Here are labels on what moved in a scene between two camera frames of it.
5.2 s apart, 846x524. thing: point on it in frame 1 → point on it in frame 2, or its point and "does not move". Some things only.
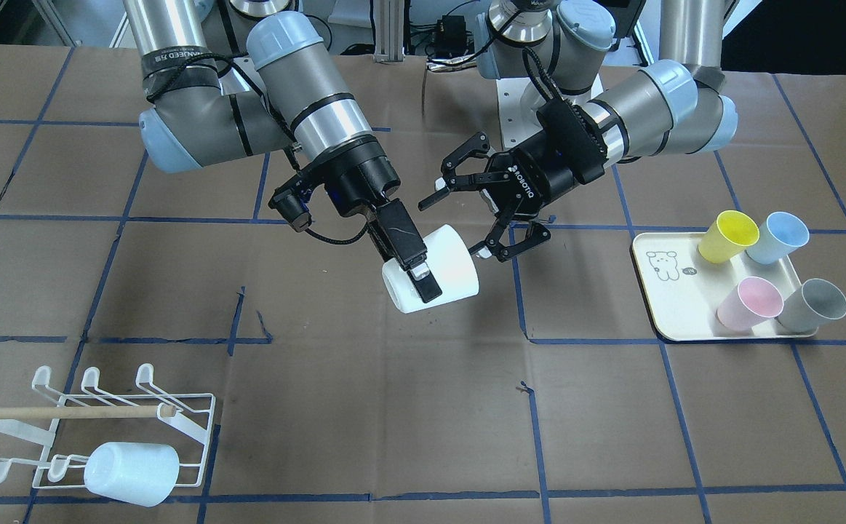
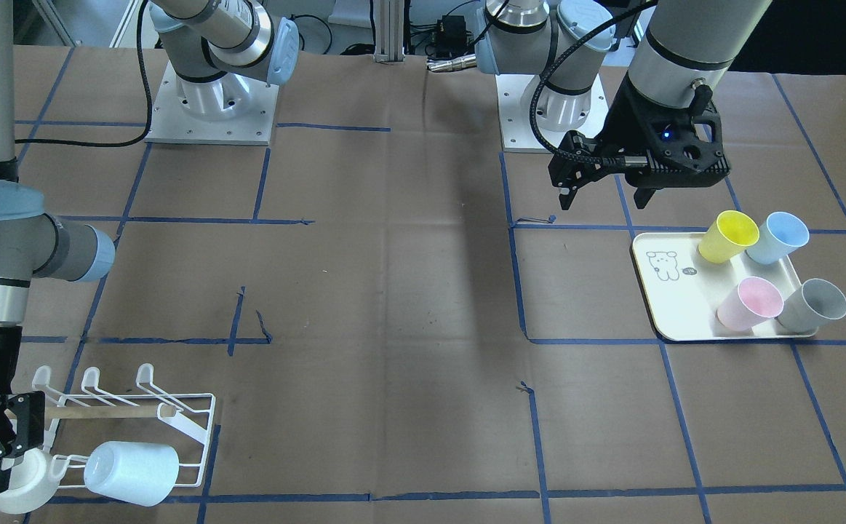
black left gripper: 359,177 → 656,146
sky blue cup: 780,234 does not move
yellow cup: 725,239 does not move
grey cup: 813,303 does not move
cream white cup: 452,267 → 35,480
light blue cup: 142,473 does not move
